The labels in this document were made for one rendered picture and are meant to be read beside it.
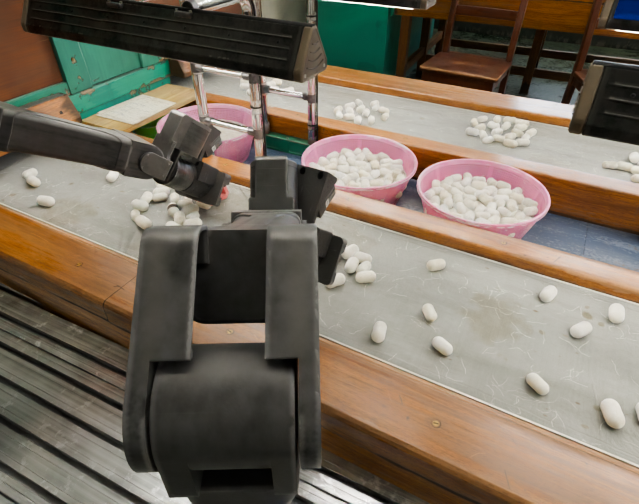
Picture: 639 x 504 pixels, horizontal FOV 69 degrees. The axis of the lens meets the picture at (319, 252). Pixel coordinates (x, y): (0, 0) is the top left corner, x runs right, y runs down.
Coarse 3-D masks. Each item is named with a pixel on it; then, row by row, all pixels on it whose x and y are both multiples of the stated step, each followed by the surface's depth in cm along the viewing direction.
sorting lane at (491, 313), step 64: (0, 192) 100; (64, 192) 100; (128, 192) 100; (128, 256) 83; (384, 256) 83; (448, 256) 83; (320, 320) 71; (384, 320) 71; (448, 320) 71; (512, 320) 71; (576, 320) 71; (448, 384) 62; (512, 384) 62; (576, 384) 62
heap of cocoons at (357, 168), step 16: (320, 160) 112; (336, 160) 111; (352, 160) 111; (368, 160) 114; (384, 160) 112; (400, 160) 111; (336, 176) 106; (352, 176) 105; (368, 176) 105; (384, 176) 108; (400, 176) 105; (400, 192) 103
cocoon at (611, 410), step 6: (606, 402) 58; (612, 402) 57; (606, 408) 57; (612, 408) 57; (618, 408) 57; (606, 414) 57; (612, 414) 56; (618, 414) 56; (606, 420) 57; (612, 420) 56; (618, 420) 56; (624, 420) 56; (612, 426) 56; (618, 426) 56
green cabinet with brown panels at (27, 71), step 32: (0, 0) 99; (160, 0) 135; (0, 32) 101; (0, 64) 103; (32, 64) 109; (64, 64) 114; (96, 64) 123; (128, 64) 132; (0, 96) 105; (32, 96) 110
